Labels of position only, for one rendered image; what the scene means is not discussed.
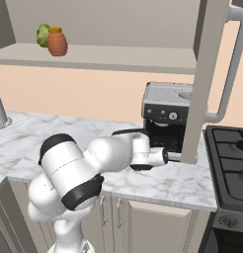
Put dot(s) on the dark grey range hood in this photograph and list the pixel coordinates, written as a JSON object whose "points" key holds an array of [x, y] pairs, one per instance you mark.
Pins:
{"points": [[240, 3]]}

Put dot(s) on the grey stove knob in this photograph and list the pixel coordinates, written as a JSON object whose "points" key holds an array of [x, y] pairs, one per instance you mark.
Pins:
{"points": [[229, 221]]}

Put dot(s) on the beige base cabinet door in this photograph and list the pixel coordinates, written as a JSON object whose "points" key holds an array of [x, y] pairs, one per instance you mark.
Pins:
{"points": [[94, 227], [156, 227]]}

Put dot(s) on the orange-brown honey bottle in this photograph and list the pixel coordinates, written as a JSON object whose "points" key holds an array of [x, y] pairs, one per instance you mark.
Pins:
{"points": [[57, 42]]}

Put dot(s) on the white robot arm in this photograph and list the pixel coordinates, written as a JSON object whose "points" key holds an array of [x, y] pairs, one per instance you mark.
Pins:
{"points": [[70, 164]]}

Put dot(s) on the grey corner base cabinet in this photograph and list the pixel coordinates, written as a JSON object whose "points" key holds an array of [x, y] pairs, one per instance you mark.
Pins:
{"points": [[10, 220]]}

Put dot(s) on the black gas stove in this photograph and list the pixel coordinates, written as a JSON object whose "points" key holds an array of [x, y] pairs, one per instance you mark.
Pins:
{"points": [[230, 164]]}

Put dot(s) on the green round item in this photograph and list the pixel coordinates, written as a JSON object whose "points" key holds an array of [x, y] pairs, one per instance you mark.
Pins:
{"points": [[42, 34]]}

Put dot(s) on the beige wall cabinet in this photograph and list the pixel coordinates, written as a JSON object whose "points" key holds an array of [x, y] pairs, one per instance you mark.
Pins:
{"points": [[110, 33]]}

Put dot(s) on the silver black coffee machine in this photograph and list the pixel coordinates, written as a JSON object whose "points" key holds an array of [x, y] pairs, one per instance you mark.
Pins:
{"points": [[166, 99]]}

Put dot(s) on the beige wall cabinet door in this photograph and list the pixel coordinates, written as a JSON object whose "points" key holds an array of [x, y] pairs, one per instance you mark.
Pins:
{"points": [[202, 82]]}

